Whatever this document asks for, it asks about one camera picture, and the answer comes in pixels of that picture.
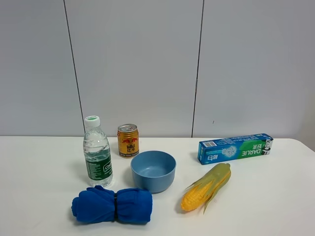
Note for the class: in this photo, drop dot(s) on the clear plastic water bottle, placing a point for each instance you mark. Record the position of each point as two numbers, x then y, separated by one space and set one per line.
97 154

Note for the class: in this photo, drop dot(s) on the yellow toy corn cob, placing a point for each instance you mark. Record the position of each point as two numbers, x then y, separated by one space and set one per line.
202 191

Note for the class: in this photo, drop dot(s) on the light blue bowl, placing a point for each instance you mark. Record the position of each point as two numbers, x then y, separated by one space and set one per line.
153 170

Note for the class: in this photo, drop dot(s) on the rolled blue towel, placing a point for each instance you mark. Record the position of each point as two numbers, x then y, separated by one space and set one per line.
96 204

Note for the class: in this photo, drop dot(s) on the blue Darlie toothpaste box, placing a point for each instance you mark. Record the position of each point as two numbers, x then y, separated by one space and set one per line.
227 149

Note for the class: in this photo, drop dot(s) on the gold Red Bull can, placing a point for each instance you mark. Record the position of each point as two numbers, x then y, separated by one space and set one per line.
128 140

